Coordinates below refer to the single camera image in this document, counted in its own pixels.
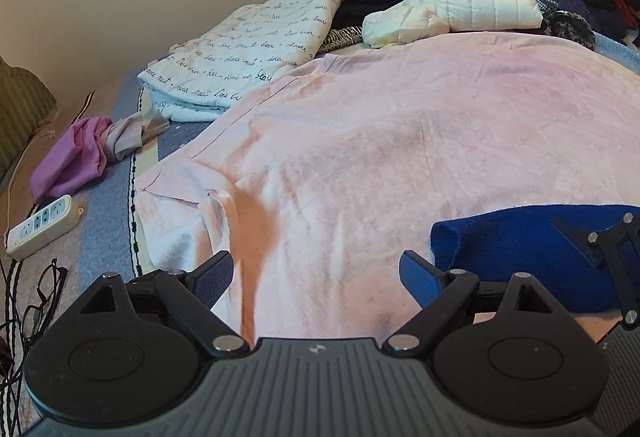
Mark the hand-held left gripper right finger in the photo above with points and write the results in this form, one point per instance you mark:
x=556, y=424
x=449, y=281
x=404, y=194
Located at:
x=417, y=277

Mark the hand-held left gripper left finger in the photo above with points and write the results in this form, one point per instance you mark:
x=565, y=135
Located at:
x=217, y=274

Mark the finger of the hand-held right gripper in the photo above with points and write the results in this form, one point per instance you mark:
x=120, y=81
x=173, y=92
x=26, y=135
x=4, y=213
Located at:
x=618, y=277

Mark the blue knit garment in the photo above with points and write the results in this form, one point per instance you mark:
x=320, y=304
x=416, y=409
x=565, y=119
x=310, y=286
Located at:
x=500, y=247

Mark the blue patterned bed mat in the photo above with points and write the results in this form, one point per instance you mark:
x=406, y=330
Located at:
x=105, y=217

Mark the pink bed sheet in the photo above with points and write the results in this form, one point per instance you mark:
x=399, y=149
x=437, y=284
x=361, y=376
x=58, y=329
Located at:
x=375, y=142

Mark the black eyeglasses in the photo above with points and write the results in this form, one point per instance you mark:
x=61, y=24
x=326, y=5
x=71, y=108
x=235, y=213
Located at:
x=62, y=274

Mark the grey cloth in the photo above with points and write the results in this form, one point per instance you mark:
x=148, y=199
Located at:
x=125, y=137

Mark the white power strip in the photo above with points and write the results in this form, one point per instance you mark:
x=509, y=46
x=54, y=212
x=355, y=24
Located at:
x=42, y=224

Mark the purple cloth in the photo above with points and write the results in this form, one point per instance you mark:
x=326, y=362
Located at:
x=75, y=152

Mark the light blue knitted blanket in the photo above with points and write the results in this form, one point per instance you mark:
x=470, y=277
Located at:
x=620, y=49

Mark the white script-printed quilt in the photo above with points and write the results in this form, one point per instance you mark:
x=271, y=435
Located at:
x=250, y=42

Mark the zebra striped cloth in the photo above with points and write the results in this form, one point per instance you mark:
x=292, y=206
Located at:
x=345, y=37

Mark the leopard print cloth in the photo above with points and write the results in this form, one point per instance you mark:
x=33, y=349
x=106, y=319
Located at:
x=570, y=29

